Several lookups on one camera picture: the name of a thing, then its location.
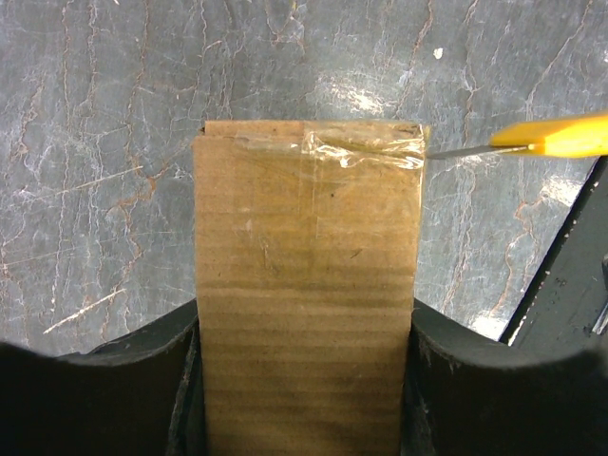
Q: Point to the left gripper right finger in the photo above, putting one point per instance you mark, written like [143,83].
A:
[466,394]

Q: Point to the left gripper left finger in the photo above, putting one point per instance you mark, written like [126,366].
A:
[139,394]

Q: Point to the brown cardboard express box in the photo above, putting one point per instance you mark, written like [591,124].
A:
[306,239]

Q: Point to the yellow utility knife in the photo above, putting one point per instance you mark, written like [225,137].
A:
[573,137]

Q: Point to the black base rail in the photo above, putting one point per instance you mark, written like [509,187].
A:
[565,306]

